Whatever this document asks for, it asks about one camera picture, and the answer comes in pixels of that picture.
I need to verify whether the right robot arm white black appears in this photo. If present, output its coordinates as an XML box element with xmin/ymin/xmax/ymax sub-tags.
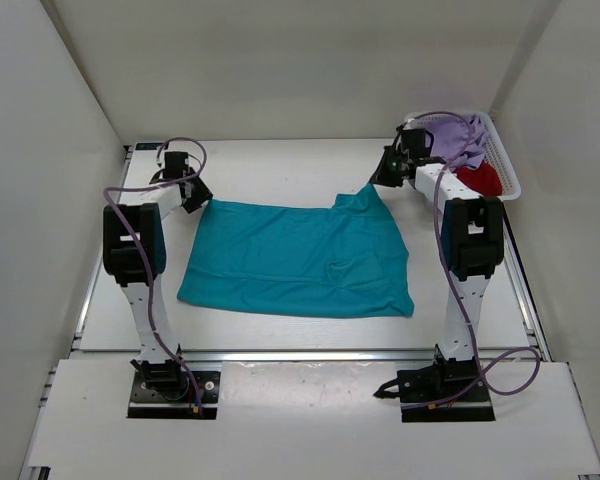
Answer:
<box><xmin>371</xmin><ymin>125</ymin><xmax>504</xmax><ymax>400</ymax></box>

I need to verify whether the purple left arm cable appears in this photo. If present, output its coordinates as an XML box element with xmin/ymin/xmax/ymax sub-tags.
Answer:
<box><xmin>103</xmin><ymin>137</ymin><xmax>209</xmax><ymax>401</ymax></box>

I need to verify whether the teal t shirt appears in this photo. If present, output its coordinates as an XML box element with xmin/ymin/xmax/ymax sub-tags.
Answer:
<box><xmin>177</xmin><ymin>184</ymin><xmax>415</xmax><ymax>319</ymax></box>

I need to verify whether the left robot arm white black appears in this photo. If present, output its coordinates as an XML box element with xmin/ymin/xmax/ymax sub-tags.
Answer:
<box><xmin>102</xmin><ymin>147</ymin><xmax>212</xmax><ymax>404</ymax></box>

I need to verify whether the lavender t shirt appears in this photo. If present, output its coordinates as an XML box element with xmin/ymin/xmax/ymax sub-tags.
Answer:
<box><xmin>424</xmin><ymin>114</ymin><xmax>490</xmax><ymax>170</ymax></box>

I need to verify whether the red t shirt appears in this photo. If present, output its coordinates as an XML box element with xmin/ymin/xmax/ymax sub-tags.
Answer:
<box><xmin>456</xmin><ymin>162</ymin><xmax>503</xmax><ymax>197</ymax></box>

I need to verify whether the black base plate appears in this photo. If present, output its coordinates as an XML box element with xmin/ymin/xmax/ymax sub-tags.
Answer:
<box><xmin>127</xmin><ymin>361</ymin><xmax>221</xmax><ymax>420</ymax></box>
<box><xmin>373</xmin><ymin>364</ymin><xmax>495</xmax><ymax>423</ymax></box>

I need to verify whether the white plastic basket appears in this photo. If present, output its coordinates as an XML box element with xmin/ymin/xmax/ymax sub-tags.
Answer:
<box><xmin>404</xmin><ymin>110</ymin><xmax>521</xmax><ymax>201</ymax></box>

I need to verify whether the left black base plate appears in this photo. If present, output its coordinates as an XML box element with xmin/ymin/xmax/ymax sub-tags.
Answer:
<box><xmin>127</xmin><ymin>361</ymin><xmax>221</xmax><ymax>420</ymax></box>

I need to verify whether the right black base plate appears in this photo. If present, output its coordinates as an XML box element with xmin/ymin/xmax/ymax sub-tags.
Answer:
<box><xmin>373</xmin><ymin>364</ymin><xmax>495</xmax><ymax>423</ymax></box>

